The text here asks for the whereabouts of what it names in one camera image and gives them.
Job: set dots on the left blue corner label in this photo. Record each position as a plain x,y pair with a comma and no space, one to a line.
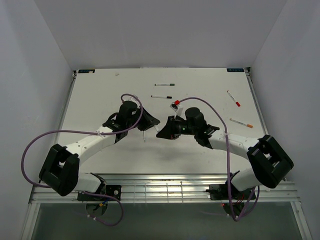
86,71

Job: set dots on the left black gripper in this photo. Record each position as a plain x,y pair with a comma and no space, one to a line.
149,121

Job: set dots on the right blue corner label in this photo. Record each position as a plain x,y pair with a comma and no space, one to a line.
235,70

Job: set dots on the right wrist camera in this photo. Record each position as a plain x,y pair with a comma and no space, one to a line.
177,107

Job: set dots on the blue corner label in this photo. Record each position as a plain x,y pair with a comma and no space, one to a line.
235,70
86,71

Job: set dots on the red capped marker pen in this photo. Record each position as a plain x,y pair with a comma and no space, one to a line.
233,99

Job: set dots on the black capped marker pen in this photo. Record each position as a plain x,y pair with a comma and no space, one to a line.
161,97

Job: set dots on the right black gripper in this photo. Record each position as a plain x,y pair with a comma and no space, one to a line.
169,131

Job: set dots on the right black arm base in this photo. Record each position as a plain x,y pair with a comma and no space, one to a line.
220,192

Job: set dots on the orange capped marker pen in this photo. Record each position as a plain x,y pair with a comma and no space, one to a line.
241,123

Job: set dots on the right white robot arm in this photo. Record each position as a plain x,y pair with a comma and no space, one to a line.
269,163

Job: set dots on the green capped marker pen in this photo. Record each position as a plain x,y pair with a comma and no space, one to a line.
164,84

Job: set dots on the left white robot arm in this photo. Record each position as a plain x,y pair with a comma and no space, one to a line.
61,168

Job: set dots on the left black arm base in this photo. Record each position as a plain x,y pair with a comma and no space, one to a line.
110,190

